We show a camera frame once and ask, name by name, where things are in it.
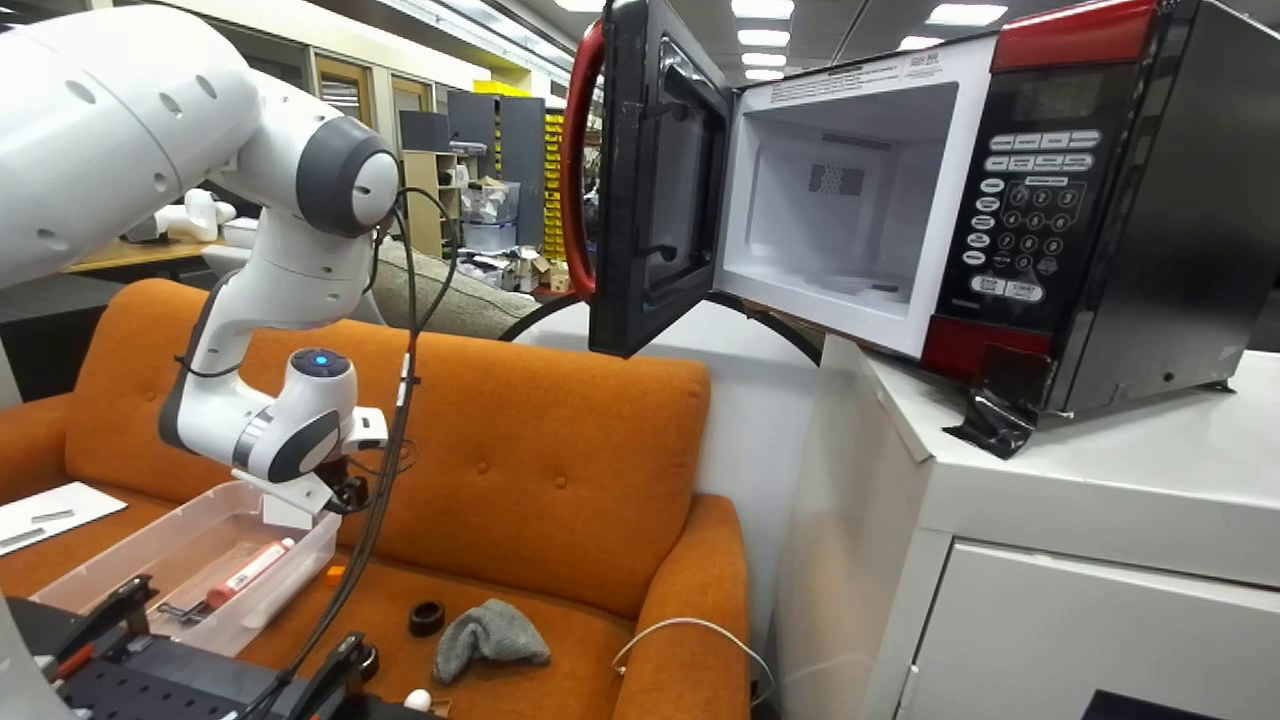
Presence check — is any white cable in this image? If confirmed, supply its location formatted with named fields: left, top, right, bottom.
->
left=612, top=617, right=777, bottom=707

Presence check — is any white machine part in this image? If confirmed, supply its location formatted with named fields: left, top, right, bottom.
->
left=150, top=187, right=239, bottom=245

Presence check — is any dark tall cabinet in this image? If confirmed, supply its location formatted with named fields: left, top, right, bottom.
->
left=447, top=90, right=548, bottom=251

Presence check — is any grey cloth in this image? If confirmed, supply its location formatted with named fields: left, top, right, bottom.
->
left=433, top=598, right=552, bottom=686

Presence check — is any red microwave door handle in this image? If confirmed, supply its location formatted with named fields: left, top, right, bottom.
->
left=559, top=20, right=608, bottom=302

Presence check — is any heap of cardboard boxes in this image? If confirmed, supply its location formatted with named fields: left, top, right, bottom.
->
left=468, top=245, right=573, bottom=297

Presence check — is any wooden shelf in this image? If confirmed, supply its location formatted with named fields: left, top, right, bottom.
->
left=400, top=150, right=463, bottom=258

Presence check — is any wooden table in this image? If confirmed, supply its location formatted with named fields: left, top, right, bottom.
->
left=64, top=235, right=219, bottom=279

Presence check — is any black cable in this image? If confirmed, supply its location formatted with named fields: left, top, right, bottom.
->
left=497, top=289, right=824, bottom=367

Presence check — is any microwave door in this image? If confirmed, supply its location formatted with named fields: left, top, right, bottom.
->
left=587, top=0, right=737, bottom=359

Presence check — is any black clamp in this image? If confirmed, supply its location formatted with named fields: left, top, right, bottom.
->
left=288, top=631, right=373, bottom=720
left=58, top=574, right=161, bottom=663

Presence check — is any orange sofa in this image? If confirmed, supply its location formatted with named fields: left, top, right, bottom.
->
left=0, top=278, right=752, bottom=720

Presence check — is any red and white marker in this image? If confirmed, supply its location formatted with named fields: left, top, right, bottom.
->
left=205, top=537, right=298, bottom=610

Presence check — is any red and black microwave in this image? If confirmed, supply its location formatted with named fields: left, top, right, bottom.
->
left=560, top=0, right=1280, bottom=423

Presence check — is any white sheet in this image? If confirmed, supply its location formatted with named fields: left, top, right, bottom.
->
left=0, top=482, right=129, bottom=558

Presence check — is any clear plastic storage bin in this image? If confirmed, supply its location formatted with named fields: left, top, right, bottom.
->
left=30, top=480, right=343, bottom=659

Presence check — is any stack of clear plastic containers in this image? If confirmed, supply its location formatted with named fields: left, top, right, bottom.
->
left=461, top=178, right=522, bottom=254

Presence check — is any rack of yellow bins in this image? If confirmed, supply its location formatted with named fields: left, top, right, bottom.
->
left=543, top=110, right=568, bottom=263

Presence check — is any grey cushion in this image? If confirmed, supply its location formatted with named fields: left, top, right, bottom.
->
left=368, top=238, right=547, bottom=342

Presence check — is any white cabinet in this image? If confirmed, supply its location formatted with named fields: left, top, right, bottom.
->
left=775, top=335, right=1280, bottom=720

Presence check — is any black tape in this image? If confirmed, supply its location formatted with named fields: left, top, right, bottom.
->
left=944, top=345, right=1057, bottom=460

